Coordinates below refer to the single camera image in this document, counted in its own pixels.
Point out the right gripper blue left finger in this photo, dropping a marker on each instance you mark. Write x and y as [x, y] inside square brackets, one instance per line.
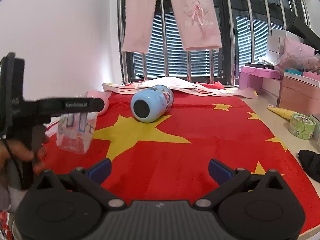
[100, 171]

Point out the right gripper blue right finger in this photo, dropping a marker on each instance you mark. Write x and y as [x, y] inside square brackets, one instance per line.
[220, 172]

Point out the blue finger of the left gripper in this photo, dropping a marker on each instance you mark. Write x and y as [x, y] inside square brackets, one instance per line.
[60, 106]

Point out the clear plastic cartoon cup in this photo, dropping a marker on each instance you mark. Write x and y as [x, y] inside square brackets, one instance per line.
[75, 131]

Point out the light blue cartoon cup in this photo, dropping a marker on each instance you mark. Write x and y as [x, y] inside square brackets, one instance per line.
[150, 104]

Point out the person's left hand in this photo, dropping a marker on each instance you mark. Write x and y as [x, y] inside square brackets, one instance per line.
[20, 152]

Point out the red flag with yellow stars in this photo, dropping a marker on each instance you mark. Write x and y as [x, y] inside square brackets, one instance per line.
[168, 158]

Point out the yellow paper cone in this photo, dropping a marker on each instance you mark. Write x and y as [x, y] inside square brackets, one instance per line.
[284, 113]

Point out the black cloth item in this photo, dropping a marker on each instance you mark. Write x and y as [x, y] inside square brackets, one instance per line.
[310, 162]

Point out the green tape roll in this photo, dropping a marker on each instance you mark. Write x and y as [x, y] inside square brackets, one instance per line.
[301, 126]

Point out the folded white pink cloth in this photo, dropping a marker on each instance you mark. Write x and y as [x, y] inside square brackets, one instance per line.
[175, 83]

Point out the pink stool shelf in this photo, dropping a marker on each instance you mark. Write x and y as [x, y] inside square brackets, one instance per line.
[252, 77]

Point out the pink storage box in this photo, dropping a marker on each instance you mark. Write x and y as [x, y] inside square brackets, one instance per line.
[299, 94]

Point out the black flat device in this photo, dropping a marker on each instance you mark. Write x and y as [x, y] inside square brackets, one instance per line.
[256, 65]

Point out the pink plastic bag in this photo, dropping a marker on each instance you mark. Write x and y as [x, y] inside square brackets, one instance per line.
[298, 56]

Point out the white cardboard boxes stack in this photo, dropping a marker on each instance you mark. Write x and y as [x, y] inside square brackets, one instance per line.
[275, 43]

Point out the black box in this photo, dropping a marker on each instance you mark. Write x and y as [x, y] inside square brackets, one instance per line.
[299, 28]

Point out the black framed window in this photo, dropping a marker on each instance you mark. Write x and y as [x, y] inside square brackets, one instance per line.
[212, 30]

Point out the steel window guard railing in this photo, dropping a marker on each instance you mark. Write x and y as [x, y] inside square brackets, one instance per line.
[225, 30]

